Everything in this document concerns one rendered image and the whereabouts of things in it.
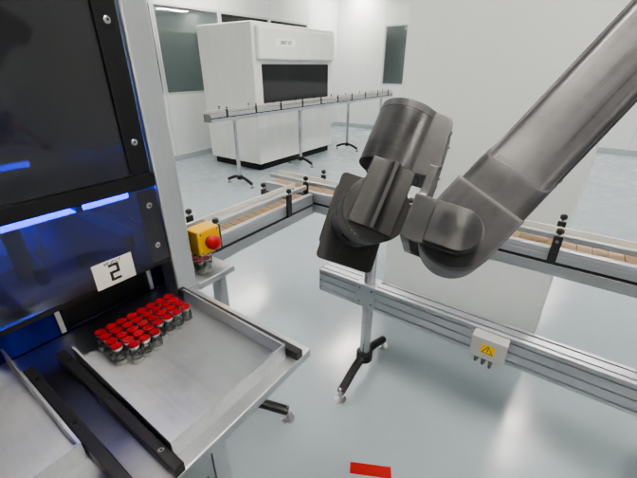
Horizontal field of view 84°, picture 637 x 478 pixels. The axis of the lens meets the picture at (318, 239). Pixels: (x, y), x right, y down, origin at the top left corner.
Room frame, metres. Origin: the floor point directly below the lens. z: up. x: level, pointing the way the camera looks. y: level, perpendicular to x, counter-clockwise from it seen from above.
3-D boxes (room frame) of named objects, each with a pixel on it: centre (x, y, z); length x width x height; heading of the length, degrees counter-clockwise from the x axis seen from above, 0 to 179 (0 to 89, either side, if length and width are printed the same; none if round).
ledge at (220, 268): (0.92, 0.35, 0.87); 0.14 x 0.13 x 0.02; 54
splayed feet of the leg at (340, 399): (1.36, -0.23, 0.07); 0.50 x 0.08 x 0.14; 144
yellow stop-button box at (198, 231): (0.89, 0.32, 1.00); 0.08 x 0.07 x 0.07; 54
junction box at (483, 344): (1.00, -0.62, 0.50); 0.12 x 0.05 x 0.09; 54
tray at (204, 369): (0.55, 0.28, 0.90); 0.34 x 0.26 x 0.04; 54
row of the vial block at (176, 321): (0.60, 0.35, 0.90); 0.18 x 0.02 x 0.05; 144
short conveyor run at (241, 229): (1.20, 0.27, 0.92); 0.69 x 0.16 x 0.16; 144
